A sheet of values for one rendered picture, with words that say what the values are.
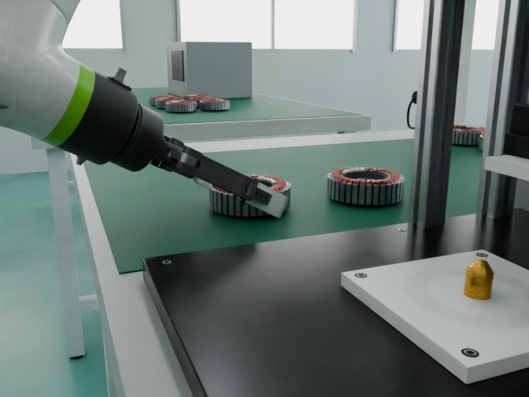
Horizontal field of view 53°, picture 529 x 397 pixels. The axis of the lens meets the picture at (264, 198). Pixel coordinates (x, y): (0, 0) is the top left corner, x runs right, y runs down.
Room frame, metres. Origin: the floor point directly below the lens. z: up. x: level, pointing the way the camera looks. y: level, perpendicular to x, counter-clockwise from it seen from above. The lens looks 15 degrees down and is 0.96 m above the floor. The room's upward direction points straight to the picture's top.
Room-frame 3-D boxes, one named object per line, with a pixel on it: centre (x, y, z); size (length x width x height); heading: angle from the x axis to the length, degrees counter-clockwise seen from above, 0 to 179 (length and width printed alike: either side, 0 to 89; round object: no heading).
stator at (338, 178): (0.77, -0.15, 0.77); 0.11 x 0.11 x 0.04
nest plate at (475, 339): (0.37, -0.16, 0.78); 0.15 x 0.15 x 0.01; 21
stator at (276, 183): (0.71, 0.02, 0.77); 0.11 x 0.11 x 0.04
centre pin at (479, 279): (0.37, -0.16, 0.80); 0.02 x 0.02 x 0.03
